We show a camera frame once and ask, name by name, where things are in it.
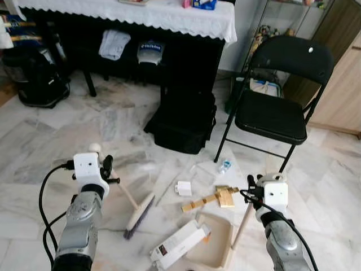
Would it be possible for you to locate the pale grey towel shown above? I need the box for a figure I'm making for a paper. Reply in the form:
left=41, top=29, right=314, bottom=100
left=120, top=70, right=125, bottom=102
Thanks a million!
left=99, top=29, right=131, bottom=61

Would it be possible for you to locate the white lace cloth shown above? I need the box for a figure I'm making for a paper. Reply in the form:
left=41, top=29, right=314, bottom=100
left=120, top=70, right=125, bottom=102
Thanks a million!
left=17, top=0, right=237, bottom=45

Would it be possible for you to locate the wooden floor plinth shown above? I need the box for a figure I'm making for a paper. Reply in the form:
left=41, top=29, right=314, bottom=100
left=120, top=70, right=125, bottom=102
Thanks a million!
left=0, top=79, right=17, bottom=109

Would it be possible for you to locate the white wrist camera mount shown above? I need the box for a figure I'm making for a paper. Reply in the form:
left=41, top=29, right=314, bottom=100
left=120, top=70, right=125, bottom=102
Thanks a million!
left=262, top=181, right=289, bottom=213
left=73, top=152, right=109, bottom=190

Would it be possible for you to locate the long white carton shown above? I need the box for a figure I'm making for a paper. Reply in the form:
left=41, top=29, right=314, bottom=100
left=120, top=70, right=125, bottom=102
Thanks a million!
left=149, top=220, right=212, bottom=270

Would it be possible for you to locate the black vacuum cleaner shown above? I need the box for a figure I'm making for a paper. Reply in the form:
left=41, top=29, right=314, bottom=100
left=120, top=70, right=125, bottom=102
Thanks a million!
left=3, top=45, right=71, bottom=109

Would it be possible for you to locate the beige long-handled dustpan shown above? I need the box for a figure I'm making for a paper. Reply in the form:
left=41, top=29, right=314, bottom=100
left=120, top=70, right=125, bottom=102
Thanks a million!
left=185, top=172, right=287, bottom=269

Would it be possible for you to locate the black folding chair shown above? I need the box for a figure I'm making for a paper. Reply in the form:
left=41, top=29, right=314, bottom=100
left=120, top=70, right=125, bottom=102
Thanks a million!
left=214, top=35, right=335, bottom=173

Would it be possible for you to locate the beige broom with purple bristles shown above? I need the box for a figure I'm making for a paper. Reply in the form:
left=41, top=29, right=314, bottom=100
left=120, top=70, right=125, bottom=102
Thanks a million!
left=89, top=143, right=156, bottom=241

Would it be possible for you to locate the light wooden cabinet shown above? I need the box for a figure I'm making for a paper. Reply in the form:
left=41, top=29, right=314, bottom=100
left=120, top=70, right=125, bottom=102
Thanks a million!
left=282, top=0, right=361, bottom=136

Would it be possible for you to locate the glass display cabinet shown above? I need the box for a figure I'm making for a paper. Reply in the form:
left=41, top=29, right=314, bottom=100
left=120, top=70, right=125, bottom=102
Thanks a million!
left=228, top=0, right=331, bottom=113

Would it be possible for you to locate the black piano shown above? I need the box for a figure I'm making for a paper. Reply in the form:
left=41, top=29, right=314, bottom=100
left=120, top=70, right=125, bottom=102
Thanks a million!
left=20, top=8, right=226, bottom=97

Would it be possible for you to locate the small white box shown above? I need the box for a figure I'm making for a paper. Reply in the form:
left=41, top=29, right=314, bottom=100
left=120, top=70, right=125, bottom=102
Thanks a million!
left=175, top=181, right=193, bottom=196

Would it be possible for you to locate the black fabric bag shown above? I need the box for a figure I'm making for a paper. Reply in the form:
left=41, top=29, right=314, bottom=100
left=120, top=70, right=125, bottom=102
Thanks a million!
left=144, top=85, right=218, bottom=155

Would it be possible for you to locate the white and blue cap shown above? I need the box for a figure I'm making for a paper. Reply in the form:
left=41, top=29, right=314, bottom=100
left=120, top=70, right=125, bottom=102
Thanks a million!
left=137, top=40, right=165, bottom=65

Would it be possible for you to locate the white toilet paper roll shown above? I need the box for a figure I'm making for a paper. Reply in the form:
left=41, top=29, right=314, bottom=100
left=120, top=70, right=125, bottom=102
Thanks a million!
left=0, top=16, right=14, bottom=50

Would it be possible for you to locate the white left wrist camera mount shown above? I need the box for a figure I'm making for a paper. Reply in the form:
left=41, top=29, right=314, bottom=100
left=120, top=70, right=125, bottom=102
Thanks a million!
left=73, top=152, right=109, bottom=190

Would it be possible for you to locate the blue and white tissue pack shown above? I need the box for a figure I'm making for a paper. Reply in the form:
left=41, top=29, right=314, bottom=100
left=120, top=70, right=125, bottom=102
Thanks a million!
left=192, top=0, right=218, bottom=10

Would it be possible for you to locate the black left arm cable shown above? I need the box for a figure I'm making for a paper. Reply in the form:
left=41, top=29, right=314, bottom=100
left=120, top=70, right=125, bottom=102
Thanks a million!
left=38, top=161, right=77, bottom=266

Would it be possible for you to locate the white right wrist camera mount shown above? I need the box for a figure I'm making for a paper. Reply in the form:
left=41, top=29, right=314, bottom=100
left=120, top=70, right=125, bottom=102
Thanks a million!
left=262, top=181, right=289, bottom=213

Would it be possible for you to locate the blue printed package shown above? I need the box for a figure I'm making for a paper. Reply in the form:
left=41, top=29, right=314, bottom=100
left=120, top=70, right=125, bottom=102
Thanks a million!
left=6, top=14, right=43, bottom=49

